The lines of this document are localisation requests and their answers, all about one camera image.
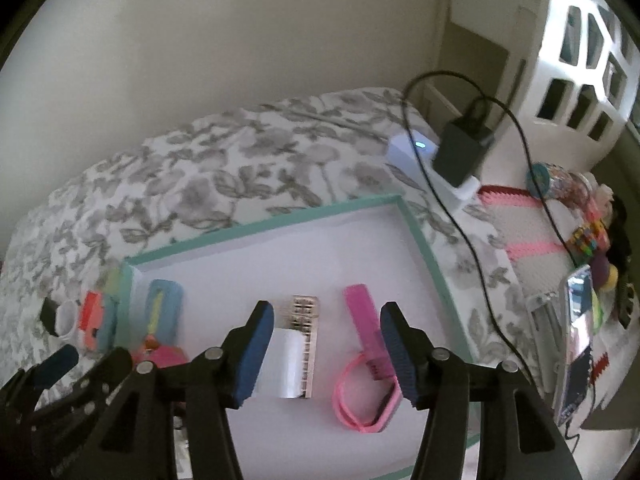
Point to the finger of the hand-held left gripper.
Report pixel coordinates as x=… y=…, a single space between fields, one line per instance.
x=57 y=362
x=107 y=375

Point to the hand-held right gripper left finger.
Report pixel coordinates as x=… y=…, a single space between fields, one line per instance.
x=255 y=360

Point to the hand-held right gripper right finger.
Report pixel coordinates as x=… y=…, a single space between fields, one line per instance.
x=397 y=355

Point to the white cylinder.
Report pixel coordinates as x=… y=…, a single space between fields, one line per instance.
x=285 y=365

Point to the pink comb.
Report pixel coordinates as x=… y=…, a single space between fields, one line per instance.
x=362 y=315

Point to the pink doll toy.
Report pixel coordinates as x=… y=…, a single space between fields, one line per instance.
x=165 y=356

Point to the gold patterned bar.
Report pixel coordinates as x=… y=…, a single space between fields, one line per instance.
x=306 y=310

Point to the teal rimmed white tray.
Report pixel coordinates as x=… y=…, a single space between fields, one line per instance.
x=300 y=260

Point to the pink and blue toy knife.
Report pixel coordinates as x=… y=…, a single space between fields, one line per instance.
x=92 y=316

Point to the clear plastic case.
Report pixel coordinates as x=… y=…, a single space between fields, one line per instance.
x=545 y=330

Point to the shiny foil packet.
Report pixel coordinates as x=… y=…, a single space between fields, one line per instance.
x=577 y=310

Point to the white and pink crochet mat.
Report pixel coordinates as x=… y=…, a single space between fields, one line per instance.
x=530 y=225

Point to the grey floral blanket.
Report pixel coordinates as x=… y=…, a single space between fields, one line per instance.
x=225 y=160

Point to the white power strip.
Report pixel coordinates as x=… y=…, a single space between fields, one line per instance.
x=409 y=152

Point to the purple pompom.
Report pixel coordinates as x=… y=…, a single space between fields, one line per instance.
x=601 y=266

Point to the yellow-green pompom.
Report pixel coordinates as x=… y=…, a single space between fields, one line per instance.
x=612 y=279

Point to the bead jar teal lid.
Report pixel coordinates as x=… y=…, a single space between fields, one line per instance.
x=562 y=182

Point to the white laundry basket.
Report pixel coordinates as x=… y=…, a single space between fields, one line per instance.
x=560 y=35

